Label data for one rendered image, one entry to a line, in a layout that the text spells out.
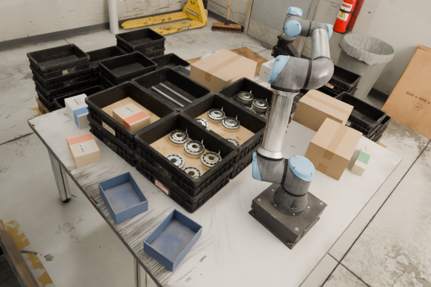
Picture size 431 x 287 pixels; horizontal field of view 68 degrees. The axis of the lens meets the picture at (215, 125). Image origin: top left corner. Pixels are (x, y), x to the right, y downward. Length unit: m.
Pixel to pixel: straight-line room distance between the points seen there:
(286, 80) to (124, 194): 0.90
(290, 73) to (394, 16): 3.08
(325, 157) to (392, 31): 2.67
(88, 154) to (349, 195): 1.36
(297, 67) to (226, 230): 0.76
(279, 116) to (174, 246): 0.69
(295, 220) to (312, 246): 0.15
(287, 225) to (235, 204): 0.28
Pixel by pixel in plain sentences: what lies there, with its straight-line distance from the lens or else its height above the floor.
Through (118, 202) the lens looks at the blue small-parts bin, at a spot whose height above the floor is 0.70.
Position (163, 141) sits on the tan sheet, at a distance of 1.66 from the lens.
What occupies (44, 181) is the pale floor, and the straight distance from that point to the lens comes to 2.70.
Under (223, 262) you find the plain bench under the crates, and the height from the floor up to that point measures 0.70.
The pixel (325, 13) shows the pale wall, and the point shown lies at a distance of 4.57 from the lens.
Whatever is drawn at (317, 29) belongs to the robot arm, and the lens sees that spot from 1.61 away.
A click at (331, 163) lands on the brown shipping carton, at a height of 0.79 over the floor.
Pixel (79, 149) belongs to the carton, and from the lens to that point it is 1.73.
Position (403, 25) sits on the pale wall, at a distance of 4.25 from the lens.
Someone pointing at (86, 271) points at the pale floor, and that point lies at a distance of 2.21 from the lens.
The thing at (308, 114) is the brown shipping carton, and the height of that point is 0.80.
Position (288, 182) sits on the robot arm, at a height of 0.96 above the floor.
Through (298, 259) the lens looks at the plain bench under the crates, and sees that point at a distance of 1.52.
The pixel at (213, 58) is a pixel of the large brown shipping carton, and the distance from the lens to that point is 2.34.
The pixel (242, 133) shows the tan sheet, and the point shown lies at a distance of 1.78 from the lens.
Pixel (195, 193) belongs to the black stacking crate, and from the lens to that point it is 1.42.
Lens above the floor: 1.93
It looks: 38 degrees down
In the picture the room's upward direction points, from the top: 10 degrees clockwise
